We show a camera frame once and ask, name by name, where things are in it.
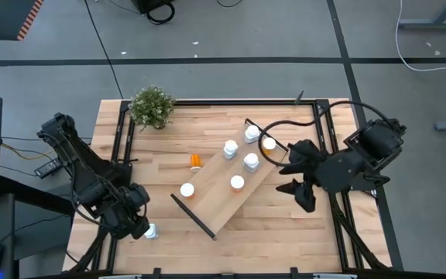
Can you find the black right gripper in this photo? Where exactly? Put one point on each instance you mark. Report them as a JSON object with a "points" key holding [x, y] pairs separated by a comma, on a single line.
{"points": [[323, 174]]}

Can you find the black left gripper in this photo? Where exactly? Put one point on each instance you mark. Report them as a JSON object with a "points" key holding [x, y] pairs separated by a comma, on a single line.
{"points": [[123, 226]]}

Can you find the white medicine bottle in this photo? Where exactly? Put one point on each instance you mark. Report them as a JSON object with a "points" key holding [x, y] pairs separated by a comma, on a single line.
{"points": [[230, 148], [251, 160], [252, 132], [152, 231]]}

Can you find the orange pill bottle white cap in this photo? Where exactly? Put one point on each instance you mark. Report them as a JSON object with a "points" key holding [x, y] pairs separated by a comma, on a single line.
{"points": [[187, 190], [237, 182], [269, 143], [195, 160]]}

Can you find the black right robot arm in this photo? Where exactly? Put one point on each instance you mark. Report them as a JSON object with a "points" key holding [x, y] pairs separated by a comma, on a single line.
{"points": [[378, 141]]}

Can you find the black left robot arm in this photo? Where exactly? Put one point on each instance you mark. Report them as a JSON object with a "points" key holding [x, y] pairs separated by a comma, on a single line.
{"points": [[87, 170]]}

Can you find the wooden tray board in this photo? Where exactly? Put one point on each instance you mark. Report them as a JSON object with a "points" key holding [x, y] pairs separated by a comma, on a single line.
{"points": [[215, 201]]}

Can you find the black power adapter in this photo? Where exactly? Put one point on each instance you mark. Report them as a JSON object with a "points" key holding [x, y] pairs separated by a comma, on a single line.
{"points": [[47, 168]]}

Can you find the green potted plant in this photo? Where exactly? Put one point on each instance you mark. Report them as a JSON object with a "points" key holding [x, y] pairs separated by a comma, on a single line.
{"points": [[151, 106]]}

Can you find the grey metal stand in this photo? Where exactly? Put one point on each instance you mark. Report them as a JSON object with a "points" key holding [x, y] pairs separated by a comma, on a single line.
{"points": [[432, 25]]}

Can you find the black equipment box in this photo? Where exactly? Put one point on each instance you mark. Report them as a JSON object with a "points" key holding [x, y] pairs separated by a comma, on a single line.
{"points": [[145, 4]]}

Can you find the black hazard-striped mat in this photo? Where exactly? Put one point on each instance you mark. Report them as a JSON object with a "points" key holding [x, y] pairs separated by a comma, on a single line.
{"points": [[6, 19]]}

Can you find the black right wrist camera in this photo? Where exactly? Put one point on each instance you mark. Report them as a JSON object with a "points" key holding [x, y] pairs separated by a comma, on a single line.
{"points": [[306, 151]]}

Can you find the black metal table frame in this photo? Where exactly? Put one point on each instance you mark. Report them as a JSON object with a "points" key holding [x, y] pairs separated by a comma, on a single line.
{"points": [[227, 102]]}

